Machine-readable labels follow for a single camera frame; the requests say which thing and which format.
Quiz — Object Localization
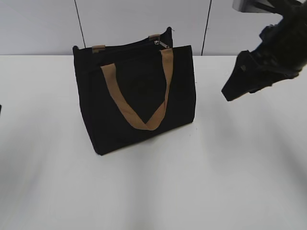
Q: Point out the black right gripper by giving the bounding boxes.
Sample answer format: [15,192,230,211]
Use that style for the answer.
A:
[221,0,307,102]

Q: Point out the silver metal zipper pull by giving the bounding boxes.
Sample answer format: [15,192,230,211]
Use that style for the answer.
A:
[154,40,170,49]

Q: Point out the black tote bag tan handles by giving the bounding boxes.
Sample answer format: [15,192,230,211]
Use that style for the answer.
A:
[72,27,196,155]

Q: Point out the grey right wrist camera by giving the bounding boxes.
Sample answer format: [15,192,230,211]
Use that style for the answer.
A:
[232,0,278,13]

